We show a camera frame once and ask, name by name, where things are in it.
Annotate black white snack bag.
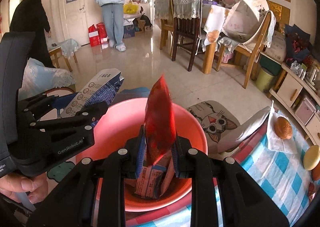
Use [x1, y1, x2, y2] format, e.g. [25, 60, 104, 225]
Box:
[60, 68, 124, 118]

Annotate pink plastic trash basin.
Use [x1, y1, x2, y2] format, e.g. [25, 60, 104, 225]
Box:
[75, 98, 208, 212]

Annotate red snack packet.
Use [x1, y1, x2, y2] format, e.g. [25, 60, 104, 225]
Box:
[144, 76, 176, 166]

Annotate person's left hand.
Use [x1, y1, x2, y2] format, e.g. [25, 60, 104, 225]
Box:
[0, 173, 48, 204]

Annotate blue white checkered tablecloth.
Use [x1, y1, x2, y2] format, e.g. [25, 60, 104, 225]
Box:
[126, 126, 312, 226]

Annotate white paper napkin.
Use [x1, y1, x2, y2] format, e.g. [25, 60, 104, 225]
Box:
[266, 102, 297, 154]

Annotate red orange apple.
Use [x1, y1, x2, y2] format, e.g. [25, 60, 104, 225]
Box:
[312, 162, 320, 181]

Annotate large yellow pear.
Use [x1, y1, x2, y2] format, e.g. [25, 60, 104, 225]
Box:
[303, 145, 319, 171]

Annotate brown muffin cake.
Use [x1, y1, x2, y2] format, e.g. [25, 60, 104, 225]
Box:
[274, 117, 293, 140]

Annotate cat face floor mat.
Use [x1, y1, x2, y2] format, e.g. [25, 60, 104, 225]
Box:
[187, 101, 240, 154]

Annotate pink storage box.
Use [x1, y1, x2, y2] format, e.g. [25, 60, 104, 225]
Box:
[295, 96, 316, 126]

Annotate red gift bags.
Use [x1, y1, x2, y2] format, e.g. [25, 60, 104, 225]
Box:
[88, 22, 108, 47]

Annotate person in black coat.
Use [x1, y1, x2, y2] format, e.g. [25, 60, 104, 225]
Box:
[9, 0, 54, 68]

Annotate cream tv cabinet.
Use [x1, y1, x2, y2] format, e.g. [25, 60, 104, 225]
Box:
[269, 63, 320, 145]

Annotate green waste bin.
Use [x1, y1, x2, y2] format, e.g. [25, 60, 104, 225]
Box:
[255, 68, 275, 92]

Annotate white door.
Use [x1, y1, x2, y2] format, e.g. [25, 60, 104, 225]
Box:
[58, 0, 89, 46]

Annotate white electric kettle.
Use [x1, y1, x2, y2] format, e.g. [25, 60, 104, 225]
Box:
[305, 65, 319, 86]

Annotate light wooden chair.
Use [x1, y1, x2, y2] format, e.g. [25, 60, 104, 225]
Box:
[216, 9, 276, 88]

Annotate yellow plastic bag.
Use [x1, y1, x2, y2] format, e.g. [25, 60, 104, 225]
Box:
[123, 1, 140, 15]

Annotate dark flower bouquet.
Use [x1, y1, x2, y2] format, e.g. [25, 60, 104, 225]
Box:
[284, 24, 310, 67]

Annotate white folded cushion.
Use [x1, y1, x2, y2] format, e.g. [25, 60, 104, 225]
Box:
[222, 0, 269, 43]

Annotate dining table with cloth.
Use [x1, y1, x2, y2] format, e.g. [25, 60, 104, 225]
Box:
[202, 3, 229, 74]

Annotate dark wooden chair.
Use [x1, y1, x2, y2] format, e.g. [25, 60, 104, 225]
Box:
[171, 0, 202, 72]

